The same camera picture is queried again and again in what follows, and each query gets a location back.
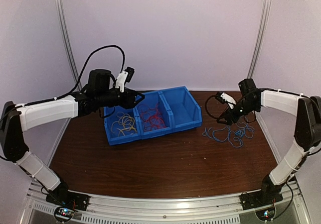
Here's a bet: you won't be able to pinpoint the yellow cable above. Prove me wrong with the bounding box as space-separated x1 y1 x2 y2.
110 110 138 137
116 116 138 137

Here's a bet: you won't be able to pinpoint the red blue cables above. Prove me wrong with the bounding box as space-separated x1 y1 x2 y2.
202 122 254 149

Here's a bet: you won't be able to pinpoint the black sleeved cable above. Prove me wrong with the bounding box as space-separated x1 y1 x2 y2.
0 45 126 109
205 94 224 122

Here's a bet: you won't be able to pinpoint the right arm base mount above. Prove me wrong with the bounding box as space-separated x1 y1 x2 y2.
239 190 283 222

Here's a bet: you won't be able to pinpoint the left black sleeved cable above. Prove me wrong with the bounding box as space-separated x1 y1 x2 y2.
0 45 126 109

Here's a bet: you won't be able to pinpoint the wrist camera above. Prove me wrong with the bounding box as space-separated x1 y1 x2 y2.
115 67 135 92
215 91 236 109

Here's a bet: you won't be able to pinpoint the left aluminium frame post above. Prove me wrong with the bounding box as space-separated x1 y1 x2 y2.
52 0 85 95

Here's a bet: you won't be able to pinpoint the right black sleeved cable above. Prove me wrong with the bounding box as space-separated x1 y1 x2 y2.
205 94 224 122

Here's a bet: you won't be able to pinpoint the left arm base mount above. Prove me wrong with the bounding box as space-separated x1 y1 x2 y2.
46 192 90 222

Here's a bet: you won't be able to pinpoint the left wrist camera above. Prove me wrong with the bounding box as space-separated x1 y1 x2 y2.
115 67 135 92

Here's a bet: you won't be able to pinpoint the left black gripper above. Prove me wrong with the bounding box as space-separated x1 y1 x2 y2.
96 86 145 109

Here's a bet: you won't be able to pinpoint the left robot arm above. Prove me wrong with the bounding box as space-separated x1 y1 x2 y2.
1 67 145 206

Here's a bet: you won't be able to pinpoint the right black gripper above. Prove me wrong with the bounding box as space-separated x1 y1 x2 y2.
217 98 260 125

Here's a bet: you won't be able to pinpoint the aluminium frame post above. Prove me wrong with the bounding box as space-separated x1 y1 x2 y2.
247 0 272 78
52 0 85 95

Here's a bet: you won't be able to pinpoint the blue three-compartment bin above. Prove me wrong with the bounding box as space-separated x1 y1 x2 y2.
104 86 203 146

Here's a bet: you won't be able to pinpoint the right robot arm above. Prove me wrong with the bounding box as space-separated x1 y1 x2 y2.
214 78 320 205

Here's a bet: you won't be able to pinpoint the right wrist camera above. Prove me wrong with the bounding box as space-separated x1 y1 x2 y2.
215 91 236 109

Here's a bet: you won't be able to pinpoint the right aluminium frame post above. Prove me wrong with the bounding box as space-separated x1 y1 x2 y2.
247 0 272 78

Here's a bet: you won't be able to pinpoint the aluminium front rail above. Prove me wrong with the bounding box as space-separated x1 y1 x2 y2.
20 181 309 224

